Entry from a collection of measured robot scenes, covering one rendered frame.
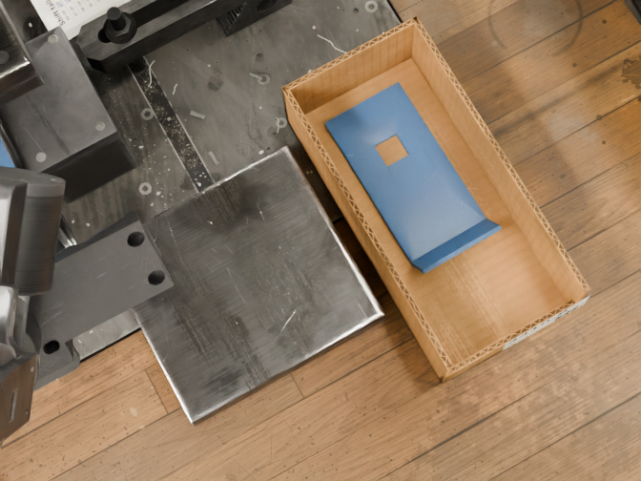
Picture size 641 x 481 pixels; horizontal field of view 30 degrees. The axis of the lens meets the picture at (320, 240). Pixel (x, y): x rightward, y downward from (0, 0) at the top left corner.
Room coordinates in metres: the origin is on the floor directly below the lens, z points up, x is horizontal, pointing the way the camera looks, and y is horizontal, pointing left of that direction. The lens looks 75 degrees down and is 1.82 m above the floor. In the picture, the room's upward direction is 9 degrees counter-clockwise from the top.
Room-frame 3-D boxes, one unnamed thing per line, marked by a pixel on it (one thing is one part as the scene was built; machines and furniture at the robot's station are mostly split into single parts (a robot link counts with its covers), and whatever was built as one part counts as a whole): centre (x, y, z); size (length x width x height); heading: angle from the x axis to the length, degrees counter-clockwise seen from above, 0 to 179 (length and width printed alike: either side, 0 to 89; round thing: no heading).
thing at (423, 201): (0.29, -0.08, 0.92); 0.15 x 0.07 x 0.03; 21
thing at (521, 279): (0.26, -0.09, 0.93); 0.25 x 0.13 x 0.08; 20
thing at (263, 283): (0.23, 0.07, 0.91); 0.17 x 0.16 x 0.02; 110
